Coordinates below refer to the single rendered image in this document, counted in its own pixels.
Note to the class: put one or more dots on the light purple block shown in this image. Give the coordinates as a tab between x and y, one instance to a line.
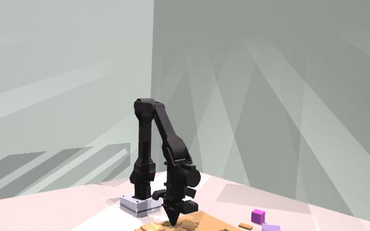
270	227

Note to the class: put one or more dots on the pink cube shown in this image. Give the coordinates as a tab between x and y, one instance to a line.
258	217

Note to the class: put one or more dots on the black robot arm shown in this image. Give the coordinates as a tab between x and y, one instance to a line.
173	147

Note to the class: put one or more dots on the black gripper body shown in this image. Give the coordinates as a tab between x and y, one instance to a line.
173	194

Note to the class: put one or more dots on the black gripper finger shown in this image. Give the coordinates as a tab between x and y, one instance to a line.
174	214
167	211

